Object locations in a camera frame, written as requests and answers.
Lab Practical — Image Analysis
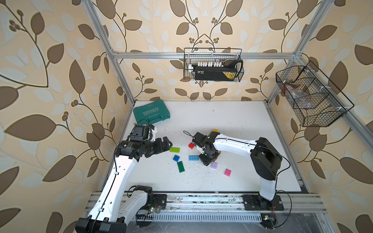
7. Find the green plastic tool case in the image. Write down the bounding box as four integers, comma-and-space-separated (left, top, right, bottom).
133, 100, 171, 125

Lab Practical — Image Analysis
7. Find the plastic bag in basket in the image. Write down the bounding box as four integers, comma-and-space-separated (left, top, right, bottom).
285, 84, 309, 103

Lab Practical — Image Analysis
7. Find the light blue lego brick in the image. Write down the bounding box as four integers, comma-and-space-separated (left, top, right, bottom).
188, 155, 200, 161

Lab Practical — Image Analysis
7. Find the dark green long lego brick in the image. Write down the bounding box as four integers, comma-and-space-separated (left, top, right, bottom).
177, 161, 185, 173

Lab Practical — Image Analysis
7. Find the black battery charger in basket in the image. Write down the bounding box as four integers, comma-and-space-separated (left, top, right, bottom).
186, 60, 244, 82

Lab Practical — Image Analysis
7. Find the black wire basket wall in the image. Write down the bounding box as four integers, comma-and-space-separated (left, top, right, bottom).
182, 47, 244, 82
275, 61, 355, 127

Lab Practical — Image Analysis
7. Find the blue square lego brick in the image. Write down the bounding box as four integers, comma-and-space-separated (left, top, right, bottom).
173, 155, 180, 162

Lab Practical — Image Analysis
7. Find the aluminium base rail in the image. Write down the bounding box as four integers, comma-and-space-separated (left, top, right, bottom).
85, 190, 327, 227

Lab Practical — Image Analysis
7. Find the black wire basket right wall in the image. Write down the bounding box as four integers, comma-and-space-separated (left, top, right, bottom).
275, 61, 355, 127

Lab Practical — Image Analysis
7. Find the red lego brick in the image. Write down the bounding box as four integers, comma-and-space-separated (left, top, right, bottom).
188, 142, 195, 150

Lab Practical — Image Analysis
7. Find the pink lego brick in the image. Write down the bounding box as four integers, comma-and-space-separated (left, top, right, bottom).
224, 169, 231, 177

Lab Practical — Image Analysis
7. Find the lime green long lego brick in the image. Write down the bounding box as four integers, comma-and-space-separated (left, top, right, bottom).
170, 147, 180, 153

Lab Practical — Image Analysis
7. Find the lilac lego brick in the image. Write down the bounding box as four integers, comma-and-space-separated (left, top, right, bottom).
211, 162, 218, 169

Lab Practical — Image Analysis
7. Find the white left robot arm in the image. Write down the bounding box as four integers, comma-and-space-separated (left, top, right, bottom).
75, 124, 173, 233

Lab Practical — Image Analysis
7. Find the black wire basket back wall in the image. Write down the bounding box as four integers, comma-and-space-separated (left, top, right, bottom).
182, 47, 244, 82

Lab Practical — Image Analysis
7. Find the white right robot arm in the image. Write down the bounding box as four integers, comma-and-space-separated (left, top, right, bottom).
192, 132, 284, 211

